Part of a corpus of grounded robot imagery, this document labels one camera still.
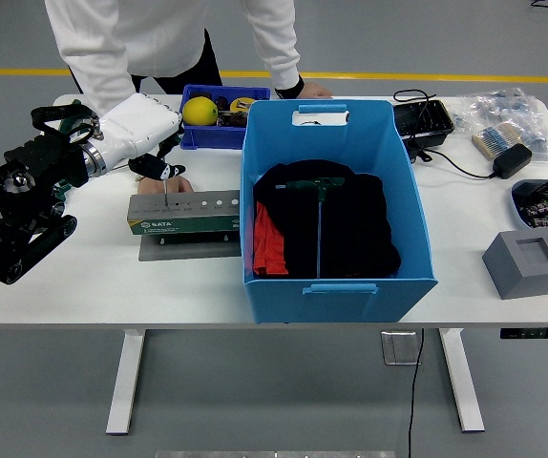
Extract person's left hand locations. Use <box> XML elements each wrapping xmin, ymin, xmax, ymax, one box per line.
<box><xmin>300</xmin><ymin>81</ymin><xmax>335</xmax><ymax>100</ymax></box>

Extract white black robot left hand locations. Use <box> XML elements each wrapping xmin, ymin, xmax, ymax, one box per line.
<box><xmin>95</xmin><ymin>93</ymin><xmax>187</xmax><ymax>181</ymax></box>

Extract person's right hand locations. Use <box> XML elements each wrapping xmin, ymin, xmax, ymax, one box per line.
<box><xmin>136</xmin><ymin>175</ymin><xmax>195</xmax><ymax>195</ymax></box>

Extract green silver SATA tool stand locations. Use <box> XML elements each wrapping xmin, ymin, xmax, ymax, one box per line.
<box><xmin>126</xmin><ymin>189</ymin><xmax>242</xmax><ymax>262</ymax></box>

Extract large green T-handle hex wrench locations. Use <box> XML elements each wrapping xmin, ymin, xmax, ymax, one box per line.
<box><xmin>273</xmin><ymin>176</ymin><xmax>346</xmax><ymax>280</ymax></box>

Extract large blue folding box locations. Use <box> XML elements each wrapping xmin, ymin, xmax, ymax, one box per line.
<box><xmin>239</xmin><ymin>98</ymin><xmax>439</xmax><ymax>325</ymax></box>

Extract black wristband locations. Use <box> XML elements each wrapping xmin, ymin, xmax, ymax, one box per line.
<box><xmin>273</xmin><ymin>73</ymin><xmax>306</xmax><ymax>100</ymax></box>

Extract small dark blue bin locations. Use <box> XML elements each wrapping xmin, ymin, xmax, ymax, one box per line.
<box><xmin>179</xmin><ymin>84</ymin><xmax>271</xmax><ymax>152</ymax></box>

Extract yellow ball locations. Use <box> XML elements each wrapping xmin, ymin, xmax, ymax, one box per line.
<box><xmin>181</xmin><ymin>95</ymin><xmax>220</xmax><ymax>127</ymax></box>

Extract person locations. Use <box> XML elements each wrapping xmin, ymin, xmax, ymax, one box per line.
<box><xmin>44</xmin><ymin>0</ymin><xmax>335</xmax><ymax>195</ymax></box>

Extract red cloth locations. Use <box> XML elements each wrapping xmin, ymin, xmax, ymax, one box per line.
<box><xmin>253</xmin><ymin>202</ymin><xmax>289</xmax><ymax>280</ymax></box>

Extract black plastic tray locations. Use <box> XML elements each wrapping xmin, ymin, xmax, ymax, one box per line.
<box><xmin>391</xmin><ymin>99</ymin><xmax>455</xmax><ymax>148</ymax></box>

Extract black cloth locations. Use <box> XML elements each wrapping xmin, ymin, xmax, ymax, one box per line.
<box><xmin>253</xmin><ymin>159</ymin><xmax>402</xmax><ymax>281</ymax></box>

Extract resistor tape strip bundle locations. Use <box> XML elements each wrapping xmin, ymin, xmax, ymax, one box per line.
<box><xmin>471</xmin><ymin>121</ymin><xmax>524</xmax><ymax>159</ymax></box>

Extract clear bags of components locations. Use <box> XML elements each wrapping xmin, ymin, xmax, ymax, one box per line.
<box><xmin>450</xmin><ymin>87</ymin><xmax>548</xmax><ymax>163</ymax></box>

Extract white table leg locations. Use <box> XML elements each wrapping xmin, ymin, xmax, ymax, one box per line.
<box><xmin>105</xmin><ymin>328</ymin><xmax>147</xmax><ymax>436</ymax></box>
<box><xmin>438</xmin><ymin>327</ymin><xmax>486</xmax><ymax>433</ymax></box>

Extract black power adapter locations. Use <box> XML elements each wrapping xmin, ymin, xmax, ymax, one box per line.
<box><xmin>492</xmin><ymin>142</ymin><xmax>534</xmax><ymax>180</ymax></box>

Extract light blue plate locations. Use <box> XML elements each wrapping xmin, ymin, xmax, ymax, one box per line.
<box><xmin>510</xmin><ymin>178</ymin><xmax>548</xmax><ymax>239</ymax></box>

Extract pile of electronic parts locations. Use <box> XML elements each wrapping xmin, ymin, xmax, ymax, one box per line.
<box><xmin>513</xmin><ymin>179</ymin><xmax>548</xmax><ymax>236</ymax></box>

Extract metal floor socket plate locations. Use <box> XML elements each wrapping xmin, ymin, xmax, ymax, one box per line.
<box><xmin>381</xmin><ymin>330</ymin><xmax>422</xmax><ymax>366</ymax></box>

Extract grey foam block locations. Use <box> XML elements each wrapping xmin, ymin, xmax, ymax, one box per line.
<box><xmin>481</xmin><ymin>229</ymin><xmax>548</xmax><ymax>301</ymax></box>

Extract black table control panel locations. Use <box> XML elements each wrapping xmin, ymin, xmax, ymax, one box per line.
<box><xmin>499</xmin><ymin>326</ymin><xmax>548</xmax><ymax>341</ymax></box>

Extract black adapter cord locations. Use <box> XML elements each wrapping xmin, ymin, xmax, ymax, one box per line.
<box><xmin>391</xmin><ymin>88</ymin><xmax>497</xmax><ymax>180</ymax></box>

